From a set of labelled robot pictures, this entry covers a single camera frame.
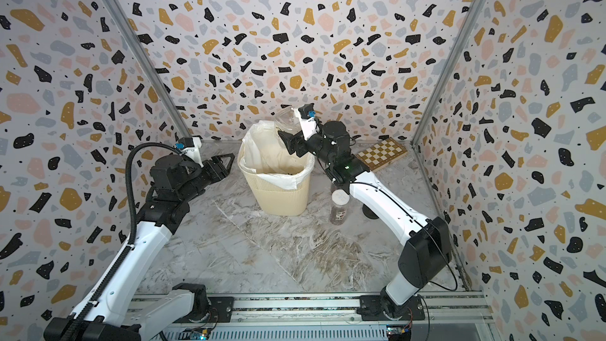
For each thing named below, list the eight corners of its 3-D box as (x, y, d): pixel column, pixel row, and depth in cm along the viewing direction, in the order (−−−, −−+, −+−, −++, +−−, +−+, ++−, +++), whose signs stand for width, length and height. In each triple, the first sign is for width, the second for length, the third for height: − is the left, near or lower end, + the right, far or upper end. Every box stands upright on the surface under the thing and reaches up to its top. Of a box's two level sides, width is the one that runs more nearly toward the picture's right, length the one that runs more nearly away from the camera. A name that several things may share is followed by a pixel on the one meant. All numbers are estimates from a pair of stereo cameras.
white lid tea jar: (330, 226, 95) (333, 205, 82) (330, 211, 99) (332, 188, 86) (345, 226, 95) (350, 205, 82) (344, 211, 99) (349, 189, 86)
